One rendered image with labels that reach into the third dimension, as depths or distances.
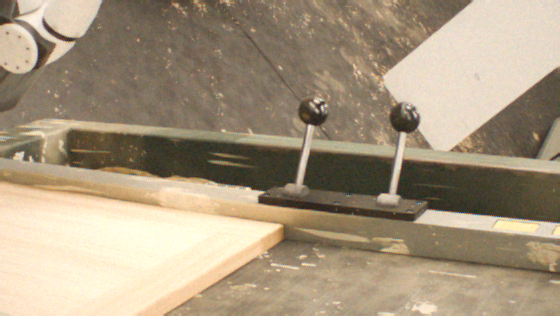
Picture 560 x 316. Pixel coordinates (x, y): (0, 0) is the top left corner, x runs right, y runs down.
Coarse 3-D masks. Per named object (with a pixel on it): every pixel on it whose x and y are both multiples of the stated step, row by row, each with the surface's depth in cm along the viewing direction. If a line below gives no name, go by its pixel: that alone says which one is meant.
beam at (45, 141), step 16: (16, 128) 149; (32, 128) 148; (48, 128) 147; (64, 128) 147; (0, 144) 135; (16, 144) 136; (32, 144) 139; (48, 144) 143; (64, 144) 147; (32, 160) 139; (48, 160) 143; (64, 160) 147
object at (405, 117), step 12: (396, 108) 98; (408, 108) 97; (396, 120) 97; (408, 120) 97; (420, 120) 98; (408, 132) 98; (396, 144) 98; (396, 156) 97; (396, 168) 97; (396, 180) 97; (384, 204) 96; (396, 204) 95
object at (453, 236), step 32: (0, 160) 128; (96, 192) 114; (128, 192) 111; (160, 192) 109; (192, 192) 108; (224, 192) 107; (256, 192) 107; (288, 224) 101; (320, 224) 98; (352, 224) 96; (384, 224) 94; (416, 224) 93; (448, 224) 91; (480, 224) 91; (544, 224) 89; (448, 256) 91; (480, 256) 90; (512, 256) 88; (544, 256) 86
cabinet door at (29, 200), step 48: (0, 192) 118; (48, 192) 117; (0, 240) 97; (48, 240) 97; (96, 240) 97; (144, 240) 97; (192, 240) 97; (240, 240) 96; (0, 288) 82; (48, 288) 82; (96, 288) 83; (144, 288) 82; (192, 288) 84
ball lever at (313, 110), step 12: (312, 96) 103; (300, 108) 103; (312, 108) 102; (324, 108) 103; (312, 120) 103; (324, 120) 104; (312, 132) 103; (300, 156) 103; (300, 168) 102; (300, 180) 102; (288, 192) 101; (300, 192) 101
